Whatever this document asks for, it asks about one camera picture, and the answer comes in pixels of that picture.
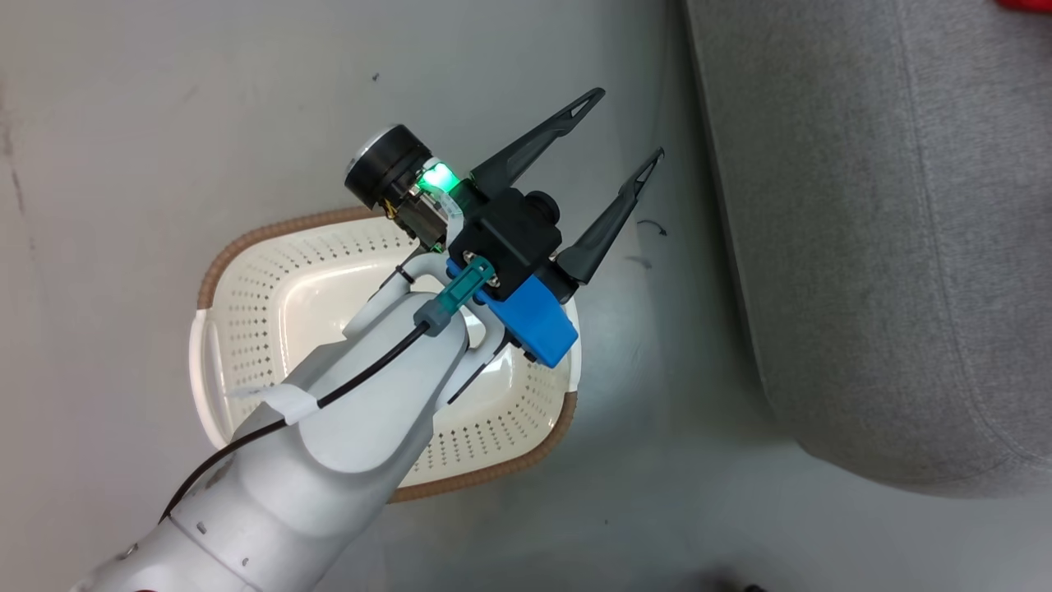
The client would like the grey fabric sofa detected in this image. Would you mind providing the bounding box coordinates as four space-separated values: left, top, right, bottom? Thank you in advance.
681 0 1052 499

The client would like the white tape strip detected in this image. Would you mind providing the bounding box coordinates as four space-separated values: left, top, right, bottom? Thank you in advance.
233 382 318 427

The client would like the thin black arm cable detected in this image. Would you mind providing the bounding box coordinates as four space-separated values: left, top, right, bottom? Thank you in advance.
157 321 433 525

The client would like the white perforated laundry basket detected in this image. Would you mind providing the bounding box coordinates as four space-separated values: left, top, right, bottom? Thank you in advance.
188 205 584 505

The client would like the teal cable connector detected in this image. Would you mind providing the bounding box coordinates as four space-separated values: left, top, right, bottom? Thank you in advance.
413 256 497 337

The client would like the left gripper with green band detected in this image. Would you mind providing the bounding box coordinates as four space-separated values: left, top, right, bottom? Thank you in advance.
343 86 666 287

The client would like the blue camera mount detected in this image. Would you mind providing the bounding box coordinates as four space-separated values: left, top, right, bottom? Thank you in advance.
446 258 579 369

